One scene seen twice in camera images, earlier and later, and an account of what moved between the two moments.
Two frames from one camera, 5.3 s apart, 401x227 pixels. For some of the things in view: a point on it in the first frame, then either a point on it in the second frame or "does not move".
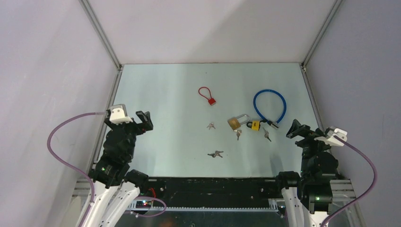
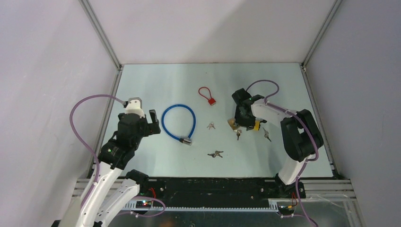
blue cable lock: x=273 y=125 → x=185 y=141
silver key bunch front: x=216 y=153 does not move
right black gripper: x=296 y=128 → x=249 y=125
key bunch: x=238 y=133 does not move
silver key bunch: x=211 y=125 does not move
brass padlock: x=234 y=121 does not move
